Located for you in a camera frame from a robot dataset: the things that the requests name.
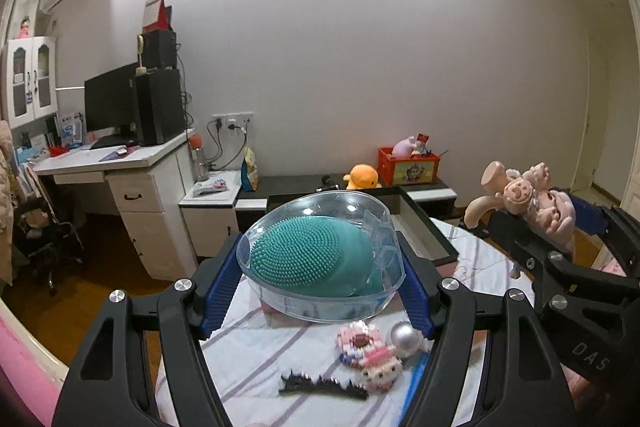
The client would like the black computer monitor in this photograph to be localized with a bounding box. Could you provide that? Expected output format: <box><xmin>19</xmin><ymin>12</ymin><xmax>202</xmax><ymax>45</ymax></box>
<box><xmin>84</xmin><ymin>63</ymin><xmax>137</xmax><ymax>150</ymax></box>

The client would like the black computer tower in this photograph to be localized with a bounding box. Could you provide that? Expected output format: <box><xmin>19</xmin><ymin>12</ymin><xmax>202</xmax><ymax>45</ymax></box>
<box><xmin>132</xmin><ymin>69</ymin><xmax>186</xmax><ymax>146</ymax></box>

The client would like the pink quilt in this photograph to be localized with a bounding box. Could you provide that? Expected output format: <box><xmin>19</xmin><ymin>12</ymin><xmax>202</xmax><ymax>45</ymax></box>
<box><xmin>0</xmin><ymin>301</ymin><xmax>68</xmax><ymax>426</ymax></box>

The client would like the white figure silver ball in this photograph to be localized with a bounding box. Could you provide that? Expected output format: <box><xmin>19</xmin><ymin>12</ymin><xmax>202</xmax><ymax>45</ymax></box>
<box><xmin>387</xmin><ymin>321</ymin><xmax>432</xmax><ymax>360</ymax></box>

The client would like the white desk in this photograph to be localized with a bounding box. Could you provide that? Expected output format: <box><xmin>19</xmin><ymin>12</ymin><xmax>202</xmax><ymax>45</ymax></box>
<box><xmin>35</xmin><ymin>129</ymin><xmax>198</xmax><ymax>281</ymax></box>

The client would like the white low side table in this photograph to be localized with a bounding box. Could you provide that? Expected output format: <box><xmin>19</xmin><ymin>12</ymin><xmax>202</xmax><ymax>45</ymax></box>
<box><xmin>179</xmin><ymin>170</ymin><xmax>241</xmax><ymax>258</ymax></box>

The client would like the black speaker box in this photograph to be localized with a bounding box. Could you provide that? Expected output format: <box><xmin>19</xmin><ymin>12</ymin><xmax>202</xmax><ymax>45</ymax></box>
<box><xmin>142</xmin><ymin>29</ymin><xmax>177</xmax><ymax>69</ymax></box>

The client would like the pink doll on cabinet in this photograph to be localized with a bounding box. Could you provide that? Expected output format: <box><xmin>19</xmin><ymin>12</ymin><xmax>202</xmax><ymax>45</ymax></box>
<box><xmin>18</xmin><ymin>17</ymin><xmax>29</xmax><ymax>39</ymax></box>

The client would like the red desk calendar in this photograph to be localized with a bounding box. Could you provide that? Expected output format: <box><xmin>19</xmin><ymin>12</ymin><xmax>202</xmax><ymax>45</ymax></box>
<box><xmin>142</xmin><ymin>0</ymin><xmax>172</xmax><ymax>34</ymax></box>

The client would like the pink plush toy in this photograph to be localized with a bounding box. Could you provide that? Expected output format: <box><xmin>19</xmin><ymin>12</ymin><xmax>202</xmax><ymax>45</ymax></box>
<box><xmin>390</xmin><ymin>135</ymin><xmax>416</xmax><ymax>158</ymax></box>

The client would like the pink pig figurine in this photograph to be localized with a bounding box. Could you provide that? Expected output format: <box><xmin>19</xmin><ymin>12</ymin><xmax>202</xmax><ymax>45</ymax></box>
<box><xmin>463</xmin><ymin>161</ymin><xmax>576</xmax><ymax>253</ymax></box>

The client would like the red cap bottle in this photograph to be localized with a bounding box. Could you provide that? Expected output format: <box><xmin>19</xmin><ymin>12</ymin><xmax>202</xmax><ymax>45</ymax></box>
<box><xmin>188</xmin><ymin>134</ymin><xmax>208</xmax><ymax>182</ymax></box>

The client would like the black hair clip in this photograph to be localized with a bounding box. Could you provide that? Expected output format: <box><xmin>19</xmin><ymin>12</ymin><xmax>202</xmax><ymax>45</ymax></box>
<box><xmin>279</xmin><ymin>372</ymin><xmax>369</xmax><ymax>401</ymax></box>

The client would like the beige curtain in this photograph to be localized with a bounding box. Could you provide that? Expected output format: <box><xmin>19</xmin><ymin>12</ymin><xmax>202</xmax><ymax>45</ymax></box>
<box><xmin>0</xmin><ymin>0</ymin><xmax>52</xmax><ymax>49</ymax></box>

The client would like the white glass door cabinet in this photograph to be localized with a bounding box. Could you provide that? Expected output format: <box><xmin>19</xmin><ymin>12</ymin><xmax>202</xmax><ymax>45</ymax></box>
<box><xmin>1</xmin><ymin>37</ymin><xmax>58</xmax><ymax>129</ymax></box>

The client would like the red toy box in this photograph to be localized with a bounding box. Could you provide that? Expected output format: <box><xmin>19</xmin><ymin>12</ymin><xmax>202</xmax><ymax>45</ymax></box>
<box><xmin>376</xmin><ymin>147</ymin><xmax>440</xmax><ymax>186</ymax></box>

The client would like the teal brush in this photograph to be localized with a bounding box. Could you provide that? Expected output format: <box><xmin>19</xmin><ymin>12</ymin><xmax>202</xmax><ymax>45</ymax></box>
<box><xmin>236</xmin><ymin>191</ymin><xmax>406</xmax><ymax>323</ymax></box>

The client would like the orange octopus plush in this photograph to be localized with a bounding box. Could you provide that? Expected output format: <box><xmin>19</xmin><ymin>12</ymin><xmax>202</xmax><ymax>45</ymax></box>
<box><xmin>343</xmin><ymin>164</ymin><xmax>381</xmax><ymax>191</ymax></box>

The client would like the pink black storage box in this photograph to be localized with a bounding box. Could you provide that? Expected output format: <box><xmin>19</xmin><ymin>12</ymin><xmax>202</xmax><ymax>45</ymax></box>
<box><xmin>257</xmin><ymin>187</ymin><xmax>458</xmax><ymax>267</ymax></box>

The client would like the wall power outlet strip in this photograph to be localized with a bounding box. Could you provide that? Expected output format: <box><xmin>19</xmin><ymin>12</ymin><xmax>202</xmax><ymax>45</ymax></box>
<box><xmin>212</xmin><ymin>112</ymin><xmax>254</xmax><ymax>130</ymax></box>

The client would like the pink white block figure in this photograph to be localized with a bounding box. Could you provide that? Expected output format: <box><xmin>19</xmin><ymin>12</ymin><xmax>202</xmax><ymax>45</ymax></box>
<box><xmin>360</xmin><ymin>345</ymin><xmax>404</xmax><ymax>391</ymax></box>

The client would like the pink block donut figure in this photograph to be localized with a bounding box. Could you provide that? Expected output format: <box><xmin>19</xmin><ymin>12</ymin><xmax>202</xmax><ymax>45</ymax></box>
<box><xmin>336</xmin><ymin>321</ymin><xmax>384</xmax><ymax>367</ymax></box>

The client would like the snack bag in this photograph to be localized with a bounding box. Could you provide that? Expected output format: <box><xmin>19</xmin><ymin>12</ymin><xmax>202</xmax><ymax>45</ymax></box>
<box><xmin>241</xmin><ymin>146</ymin><xmax>259</xmax><ymax>192</ymax></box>

